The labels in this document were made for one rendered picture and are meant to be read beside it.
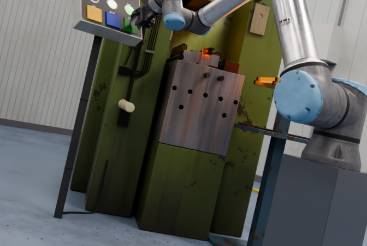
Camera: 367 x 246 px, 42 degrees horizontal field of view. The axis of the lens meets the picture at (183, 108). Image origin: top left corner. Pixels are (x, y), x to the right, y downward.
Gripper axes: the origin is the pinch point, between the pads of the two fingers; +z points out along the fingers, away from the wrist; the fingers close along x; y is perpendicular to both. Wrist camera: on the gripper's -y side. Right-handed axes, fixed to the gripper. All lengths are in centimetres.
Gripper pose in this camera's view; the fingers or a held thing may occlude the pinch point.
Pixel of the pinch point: (131, 23)
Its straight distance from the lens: 241.8
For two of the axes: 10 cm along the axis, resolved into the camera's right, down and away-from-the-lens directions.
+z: -6.1, 3.7, 7.0
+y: 1.0, 9.1, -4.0
